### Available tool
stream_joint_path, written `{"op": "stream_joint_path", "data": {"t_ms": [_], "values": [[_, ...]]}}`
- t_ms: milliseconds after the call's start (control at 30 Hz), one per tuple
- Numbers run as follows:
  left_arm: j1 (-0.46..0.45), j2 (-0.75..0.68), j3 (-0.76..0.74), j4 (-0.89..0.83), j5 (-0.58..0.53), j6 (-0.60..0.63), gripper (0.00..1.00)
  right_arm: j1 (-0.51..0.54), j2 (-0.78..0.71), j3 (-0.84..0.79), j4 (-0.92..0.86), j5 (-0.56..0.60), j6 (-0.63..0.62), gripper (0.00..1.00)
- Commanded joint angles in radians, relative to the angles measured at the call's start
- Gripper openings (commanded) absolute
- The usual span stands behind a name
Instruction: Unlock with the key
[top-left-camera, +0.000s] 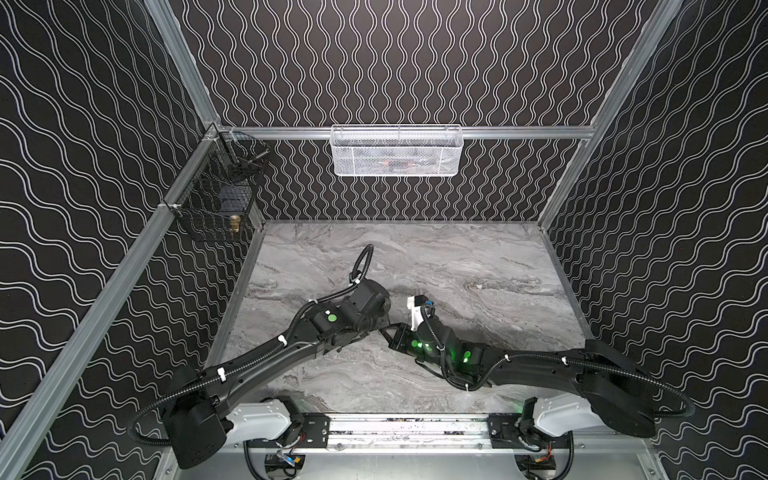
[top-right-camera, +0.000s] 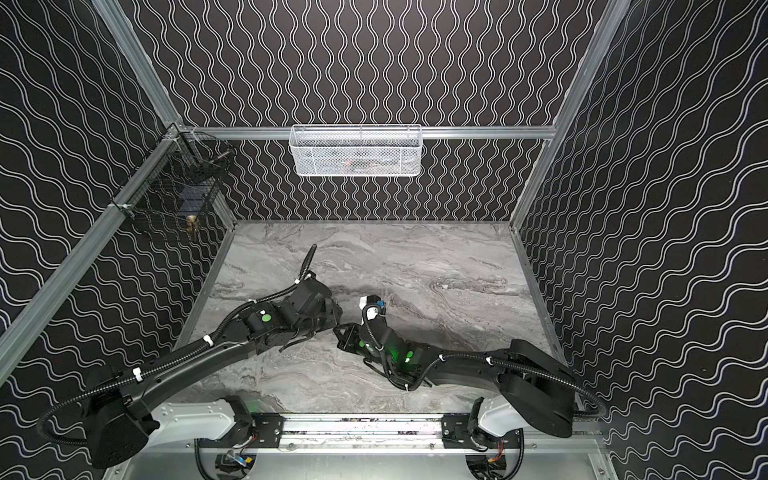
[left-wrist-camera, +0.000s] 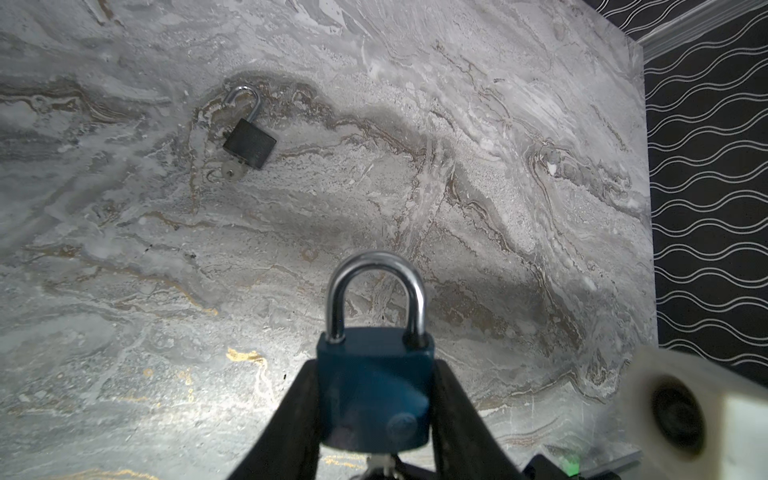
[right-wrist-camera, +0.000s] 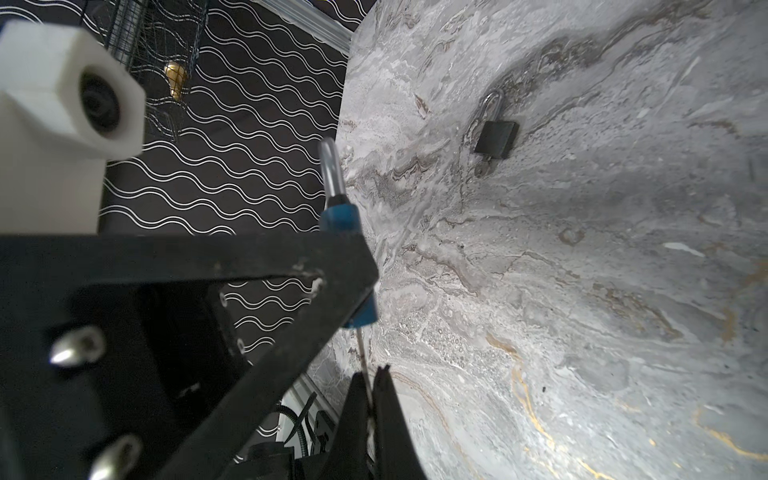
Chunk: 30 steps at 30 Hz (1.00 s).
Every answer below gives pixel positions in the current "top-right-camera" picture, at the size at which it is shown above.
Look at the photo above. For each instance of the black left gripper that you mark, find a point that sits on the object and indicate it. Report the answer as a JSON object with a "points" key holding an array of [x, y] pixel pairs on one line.
{"points": [[321, 302]]}

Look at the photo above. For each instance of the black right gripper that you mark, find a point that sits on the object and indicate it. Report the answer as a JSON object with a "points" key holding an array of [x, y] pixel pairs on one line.
{"points": [[354, 335]]}

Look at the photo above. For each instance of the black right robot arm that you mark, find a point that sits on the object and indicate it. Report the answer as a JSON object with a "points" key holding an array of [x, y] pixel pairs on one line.
{"points": [[531, 387]]}

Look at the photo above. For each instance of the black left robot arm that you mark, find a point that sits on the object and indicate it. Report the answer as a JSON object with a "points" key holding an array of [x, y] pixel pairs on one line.
{"points": [[115, 418]]}

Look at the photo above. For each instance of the brass padlock in basket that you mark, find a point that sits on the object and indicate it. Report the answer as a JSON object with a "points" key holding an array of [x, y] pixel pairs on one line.
{"points": [[192, 224]]}

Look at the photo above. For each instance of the aluminium back crossbar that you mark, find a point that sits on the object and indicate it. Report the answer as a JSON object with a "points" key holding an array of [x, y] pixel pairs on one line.
{"points": [[377, 131]]}

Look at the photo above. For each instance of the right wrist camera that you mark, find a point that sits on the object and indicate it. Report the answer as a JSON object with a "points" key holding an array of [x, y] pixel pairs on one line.
{"points": [[372, 306]]}

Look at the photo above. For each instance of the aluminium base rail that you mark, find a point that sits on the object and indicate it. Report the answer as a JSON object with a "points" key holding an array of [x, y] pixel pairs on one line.
{"points": [[399, 434]]}

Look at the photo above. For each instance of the white mesh wall basket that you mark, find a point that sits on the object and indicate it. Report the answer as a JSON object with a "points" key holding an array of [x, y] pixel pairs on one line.
{"points": [[356, 157]]}

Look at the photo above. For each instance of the black wire wall basket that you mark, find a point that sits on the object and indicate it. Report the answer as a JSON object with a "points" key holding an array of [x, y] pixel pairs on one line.
{"points": [[186, 183]]}

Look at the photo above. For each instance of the aluminium left side rail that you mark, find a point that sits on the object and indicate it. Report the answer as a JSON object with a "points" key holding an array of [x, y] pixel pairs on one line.
{"points": [[20, 336]]}

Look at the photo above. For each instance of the aluminium frame post back left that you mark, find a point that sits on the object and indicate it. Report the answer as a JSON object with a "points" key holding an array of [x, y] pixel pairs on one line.
{"points": [[128, 43]]}

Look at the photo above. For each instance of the aluminium frame post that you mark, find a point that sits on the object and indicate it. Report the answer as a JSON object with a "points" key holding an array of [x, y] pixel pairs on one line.
{"points": [[128, 43], [606, 28]]}

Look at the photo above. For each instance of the aluminium frame post back right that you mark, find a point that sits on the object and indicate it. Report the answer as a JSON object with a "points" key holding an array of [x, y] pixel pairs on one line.
{"points": [[606, 28]]}

